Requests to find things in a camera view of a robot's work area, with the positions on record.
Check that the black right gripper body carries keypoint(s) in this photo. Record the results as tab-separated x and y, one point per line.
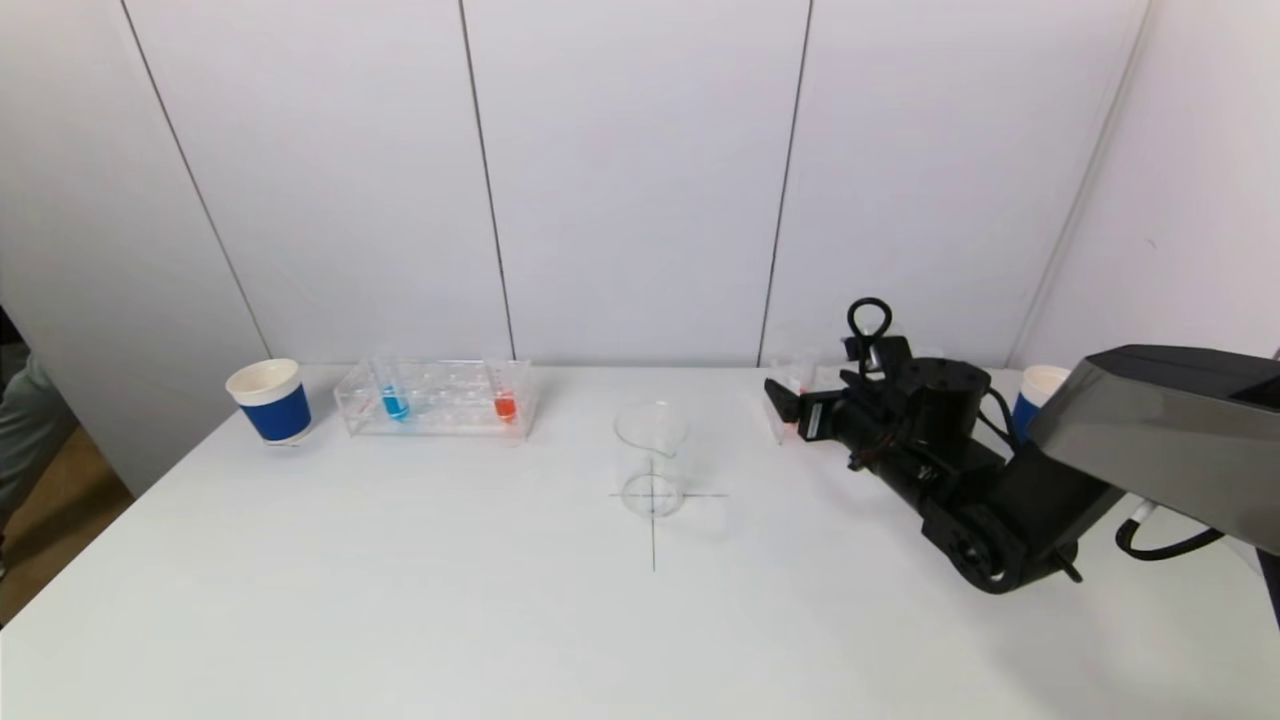
814	418

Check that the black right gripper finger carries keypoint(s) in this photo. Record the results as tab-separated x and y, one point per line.
785	400

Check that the test tube with red pigment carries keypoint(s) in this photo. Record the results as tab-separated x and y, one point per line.
805	362
506	407

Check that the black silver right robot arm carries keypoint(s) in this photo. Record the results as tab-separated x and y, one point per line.
1150	420

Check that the clear glass beaker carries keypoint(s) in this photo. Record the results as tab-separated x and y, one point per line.
650	450

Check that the test tube with blue pigment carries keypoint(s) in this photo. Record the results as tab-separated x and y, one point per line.
396	405

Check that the blue white paper cup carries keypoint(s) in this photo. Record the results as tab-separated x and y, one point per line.
1040	383
278	412

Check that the person in grey trousers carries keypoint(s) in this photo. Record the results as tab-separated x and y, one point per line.
25	430

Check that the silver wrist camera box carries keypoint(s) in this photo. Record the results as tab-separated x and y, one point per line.
885	352

